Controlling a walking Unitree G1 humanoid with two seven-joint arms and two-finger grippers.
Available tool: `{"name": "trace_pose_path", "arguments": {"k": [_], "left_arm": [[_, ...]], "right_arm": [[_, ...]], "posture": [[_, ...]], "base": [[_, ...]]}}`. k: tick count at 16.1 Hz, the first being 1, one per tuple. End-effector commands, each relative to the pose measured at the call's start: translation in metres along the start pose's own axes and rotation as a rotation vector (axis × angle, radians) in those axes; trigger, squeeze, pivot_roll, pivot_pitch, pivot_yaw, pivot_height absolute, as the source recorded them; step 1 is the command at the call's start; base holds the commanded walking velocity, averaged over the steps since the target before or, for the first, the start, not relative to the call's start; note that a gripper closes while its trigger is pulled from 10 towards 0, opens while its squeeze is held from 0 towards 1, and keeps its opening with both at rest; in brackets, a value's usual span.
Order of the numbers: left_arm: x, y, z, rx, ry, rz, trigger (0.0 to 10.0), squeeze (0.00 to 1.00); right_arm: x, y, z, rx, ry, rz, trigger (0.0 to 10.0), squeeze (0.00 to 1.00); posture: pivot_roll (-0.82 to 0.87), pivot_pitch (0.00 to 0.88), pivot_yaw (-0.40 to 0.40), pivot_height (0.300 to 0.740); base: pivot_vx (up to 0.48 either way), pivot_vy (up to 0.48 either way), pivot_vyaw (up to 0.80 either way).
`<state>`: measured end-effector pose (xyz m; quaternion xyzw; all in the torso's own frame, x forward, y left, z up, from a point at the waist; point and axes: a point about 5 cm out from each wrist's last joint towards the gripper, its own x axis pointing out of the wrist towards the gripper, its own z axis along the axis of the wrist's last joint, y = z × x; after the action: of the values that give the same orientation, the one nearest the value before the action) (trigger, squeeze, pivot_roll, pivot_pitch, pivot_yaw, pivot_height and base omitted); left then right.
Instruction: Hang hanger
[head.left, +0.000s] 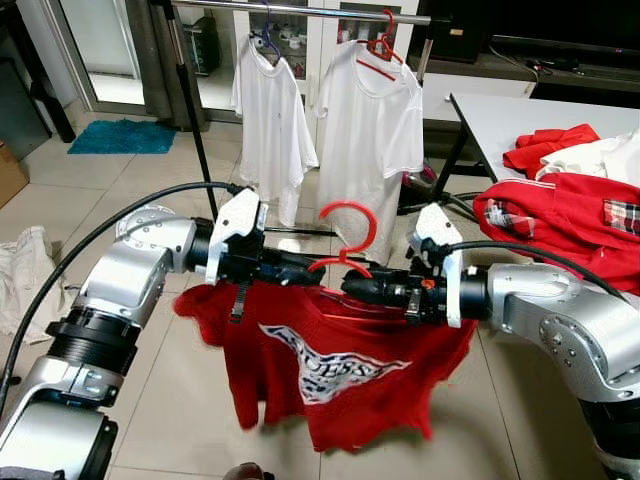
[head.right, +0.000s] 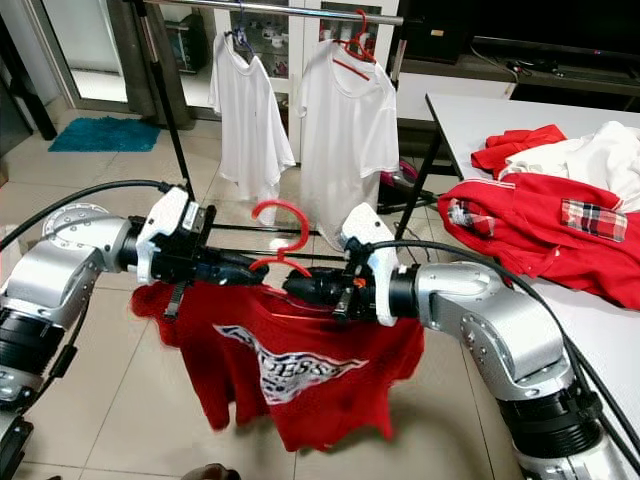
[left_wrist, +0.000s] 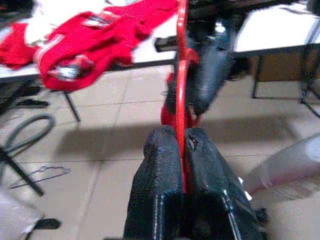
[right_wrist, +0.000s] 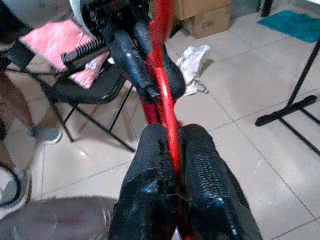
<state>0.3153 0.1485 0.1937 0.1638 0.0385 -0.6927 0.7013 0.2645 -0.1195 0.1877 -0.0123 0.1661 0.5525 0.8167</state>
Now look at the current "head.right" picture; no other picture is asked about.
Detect red jacket plaid patches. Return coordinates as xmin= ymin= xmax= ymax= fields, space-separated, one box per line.
xmin=438 ymin=172 xmax=640 ymax=311

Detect metal clothes rack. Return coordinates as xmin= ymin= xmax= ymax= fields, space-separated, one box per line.
xmin=130 ymin=0 xmax=451 ymax=251

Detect teal floor mat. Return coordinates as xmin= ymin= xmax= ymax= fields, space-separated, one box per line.
xmin=48 ymin=117 xmax=161 ymax=153

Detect white garment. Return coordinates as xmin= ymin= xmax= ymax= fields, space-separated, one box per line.
xmin=500 ymin=122 xmax=640 ymax=216

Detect grey curtain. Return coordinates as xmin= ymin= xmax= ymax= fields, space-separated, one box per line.
xmin=115 ymin=0 xmax=181 ymax=121

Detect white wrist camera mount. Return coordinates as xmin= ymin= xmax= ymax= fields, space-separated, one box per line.
xmin=135 ymin=188 xmax=203 ymax=283
xmin=340 ymin=203 xmax=403 ymax=329

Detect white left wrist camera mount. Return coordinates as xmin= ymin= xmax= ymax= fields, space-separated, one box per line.
xmin=135 ymin=188 xmax=203 ymax=283

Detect purple hanger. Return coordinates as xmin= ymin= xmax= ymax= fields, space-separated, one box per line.
xmin=228 ymin=5 xmax=266 ymax=61

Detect plain red garment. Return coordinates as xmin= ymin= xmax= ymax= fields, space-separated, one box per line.
xmin=472 ymin=123 xmax=568 ymax=176

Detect small white t-shirt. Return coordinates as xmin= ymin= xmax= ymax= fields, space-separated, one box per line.
xmin=208 ymin=35 xmax=296 ymax=226

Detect white table black legs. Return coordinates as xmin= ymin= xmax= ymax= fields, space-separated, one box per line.
xmin=425 ymin=92 xmax=640 ymax=431

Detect red printed t-shirt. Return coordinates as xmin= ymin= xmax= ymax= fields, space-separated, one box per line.
xmin=130 ymin=280 xmax=426 ymax=453

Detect large white t-shirt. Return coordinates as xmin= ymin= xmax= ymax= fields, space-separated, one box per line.
xmin=297 ymin=40 xmax=401 ymax=251

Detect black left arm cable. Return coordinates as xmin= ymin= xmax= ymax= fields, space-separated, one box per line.
xmin=0 ymin=178 xmax=171 ymax=261

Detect red plastic hanger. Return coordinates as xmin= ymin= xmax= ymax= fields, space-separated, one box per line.
xmin=250 ymin=198 xmax=316 ymax=279
xmin=335 ymin=8 xmax=386 ymax=81

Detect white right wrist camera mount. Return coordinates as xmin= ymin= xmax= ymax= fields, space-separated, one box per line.
xmin=340 ymin=203 xmax=403 ymax=329

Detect white framed glass door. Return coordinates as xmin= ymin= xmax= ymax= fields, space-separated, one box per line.
xmin=25 ymin=0 xmax=136 ymax=111

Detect white low drawer cabinet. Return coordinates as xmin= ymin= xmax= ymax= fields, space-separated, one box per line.
xmin=400 ymin=50 xmax=640 ymax=123

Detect black flat television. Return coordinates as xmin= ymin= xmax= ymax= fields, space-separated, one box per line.
xmin=472 ymin=0 xmax=640 ymax=59

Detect black speaker gold label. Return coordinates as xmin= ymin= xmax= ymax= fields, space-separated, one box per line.
xmin=400 ymin=0 xmax=476 ymax=63

